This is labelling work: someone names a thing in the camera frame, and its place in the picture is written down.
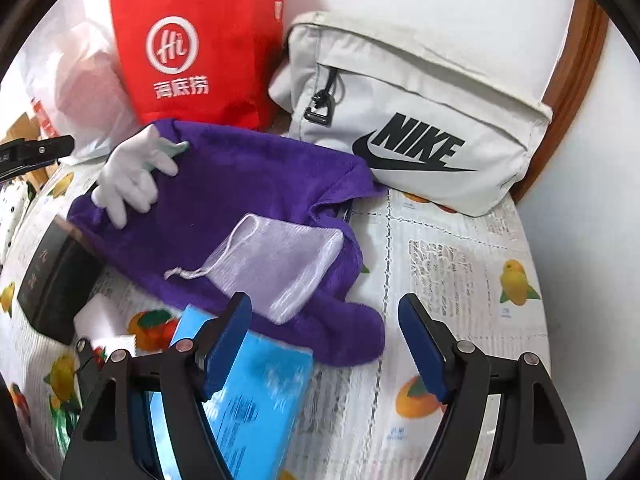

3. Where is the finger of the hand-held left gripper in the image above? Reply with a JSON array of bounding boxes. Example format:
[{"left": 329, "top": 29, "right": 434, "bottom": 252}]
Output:
[{"left": 0, "top": 135, "right": 76, "bottom": 179}]

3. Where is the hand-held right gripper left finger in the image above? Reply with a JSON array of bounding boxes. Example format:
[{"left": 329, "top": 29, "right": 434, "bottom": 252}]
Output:
[{"left": 60, "top": 291, "right": 253, "bottom": 480}]

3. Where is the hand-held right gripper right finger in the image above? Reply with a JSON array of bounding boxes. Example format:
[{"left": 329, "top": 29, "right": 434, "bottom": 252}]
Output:
[{"left": 397, "top": 292, "right": 586, "bottom": 480}]

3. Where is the blue tissue pack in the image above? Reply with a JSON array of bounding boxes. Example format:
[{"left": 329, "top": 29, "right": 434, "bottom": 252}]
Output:
[{"left": 147, "top": 302, "right": 316, "bottom": 480}]

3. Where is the wooden chair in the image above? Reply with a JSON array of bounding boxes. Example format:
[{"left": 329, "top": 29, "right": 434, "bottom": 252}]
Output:
[{"left": 0, "top": 110, "right": 51, "bottom": 191}]

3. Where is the polka-dot cloth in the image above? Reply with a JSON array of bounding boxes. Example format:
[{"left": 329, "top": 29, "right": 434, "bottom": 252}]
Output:
[{"left": 0, "top": 180, "right": 31, "bottom": 261}]

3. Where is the white glove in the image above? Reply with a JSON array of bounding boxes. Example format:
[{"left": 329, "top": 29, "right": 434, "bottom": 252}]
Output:
[{"left": 92, "top": 124, "right": 181, "bottom": 228}]

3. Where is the white plastic bag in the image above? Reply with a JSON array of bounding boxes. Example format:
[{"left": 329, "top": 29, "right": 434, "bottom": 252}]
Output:
[{"left": 30, "top": 0, "right": 141, "bottom": 161}]

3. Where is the black rectangular box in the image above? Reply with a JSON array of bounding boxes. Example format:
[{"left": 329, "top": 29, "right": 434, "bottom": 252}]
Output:
[{"left": 16, "top": 217, "right": 106, "bottom": 346}]

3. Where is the purple towel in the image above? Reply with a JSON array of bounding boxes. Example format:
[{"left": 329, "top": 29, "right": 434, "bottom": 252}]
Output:
[{"left": 67, "top": 119, "right": 388, "bottom": 367}]

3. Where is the red paper bag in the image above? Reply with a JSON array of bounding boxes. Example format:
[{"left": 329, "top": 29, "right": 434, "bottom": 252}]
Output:
[{"left": 109, "top": 0, "right": 288, "bottom": 133}]

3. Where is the grey waist bag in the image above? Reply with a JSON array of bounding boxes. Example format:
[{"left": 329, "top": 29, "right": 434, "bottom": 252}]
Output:
[{"left": 267, "top": 10, "right": 553, "bottom": 217}]

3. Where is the white mesh drawstring pouch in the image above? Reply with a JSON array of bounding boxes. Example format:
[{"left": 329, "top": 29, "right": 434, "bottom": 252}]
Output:
[{"left": 165, "top": 212, "right": 346, "bottom": 323}]

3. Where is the brown wooden frame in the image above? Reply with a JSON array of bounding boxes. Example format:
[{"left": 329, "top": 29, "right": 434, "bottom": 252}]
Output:
[{"left": 510, "top": 0, "right": 608, "bottom": 201}]

